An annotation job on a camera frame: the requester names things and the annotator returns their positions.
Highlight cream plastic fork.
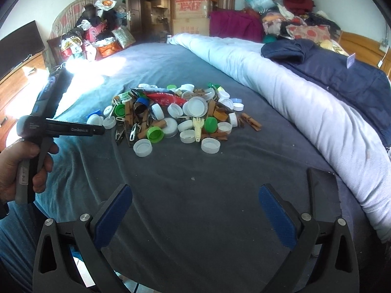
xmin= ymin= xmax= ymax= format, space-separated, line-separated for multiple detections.
xmin=192 ymin=117 xmax=204 ymax=142

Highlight red snack packet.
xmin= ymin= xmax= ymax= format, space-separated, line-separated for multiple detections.
xmin=131 ymin=88 xmax=188 ymax=107

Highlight pile of bags and boxes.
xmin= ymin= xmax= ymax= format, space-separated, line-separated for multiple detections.
xmin=49 ymin=0 xmax=136 ymax=62

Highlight magenta cloth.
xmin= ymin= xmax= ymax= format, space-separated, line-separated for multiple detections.
xmin=209 ymin=10 xmax=265 ymax=43

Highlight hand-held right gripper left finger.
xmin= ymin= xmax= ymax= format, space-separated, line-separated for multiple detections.
xmin=32 ymin=184 xmax=133 ymax=293

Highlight red print cardboard box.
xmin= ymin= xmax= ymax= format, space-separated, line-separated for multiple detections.
xmin=175 ymin=0 xmax=214 ymax=20

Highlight pile of white bottle caps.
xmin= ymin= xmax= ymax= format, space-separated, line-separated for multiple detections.
xmin=87 ymin=83 xmax=245 ymax=157

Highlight navy jacket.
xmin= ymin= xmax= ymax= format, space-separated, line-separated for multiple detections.
xmin=261 ymin=38 xmax=391 ymax=147

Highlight pile of clothes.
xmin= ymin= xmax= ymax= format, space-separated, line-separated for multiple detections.
xmin=243 ymin=0 xmax=350 ymax=57

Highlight person's left hand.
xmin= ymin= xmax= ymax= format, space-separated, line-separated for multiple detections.
xmin=0 ymin=142 xmax=60 ymax=203

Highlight wooden door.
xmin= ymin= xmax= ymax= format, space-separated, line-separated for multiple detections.
xmin=125 ymin=0 xmax=144 ymax=42

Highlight white duvet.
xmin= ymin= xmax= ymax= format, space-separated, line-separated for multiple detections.
xmin=171 ymin=33 xmax=391 ymax=243

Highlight person's blue jeans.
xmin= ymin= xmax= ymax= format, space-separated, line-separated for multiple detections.
xmin=0 ymin=208 xmax=43 ymax=284

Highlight wooden headboard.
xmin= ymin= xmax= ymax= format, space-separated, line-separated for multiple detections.
xmin=339 ymin=31 xmax=391 ymax=77

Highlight black television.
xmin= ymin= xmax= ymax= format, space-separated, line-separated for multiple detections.
xmin=0 ymin=21 xmax=46 ymax=81

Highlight wooden cabinet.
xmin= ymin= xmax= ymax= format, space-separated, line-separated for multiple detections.
xmin=0 ymin=52 xmax=54 ymax=150

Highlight round striped board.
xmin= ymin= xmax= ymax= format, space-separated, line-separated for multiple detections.
xmin=47 ymin=0 xmax=106 ymax=42

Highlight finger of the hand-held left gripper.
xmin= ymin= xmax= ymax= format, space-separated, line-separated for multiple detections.
xmin=46 ymin=118 xmax=106 ymax=137

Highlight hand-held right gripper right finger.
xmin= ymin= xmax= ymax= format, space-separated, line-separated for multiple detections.
xmin=258 ymin=183 xmax=359 ymax=293

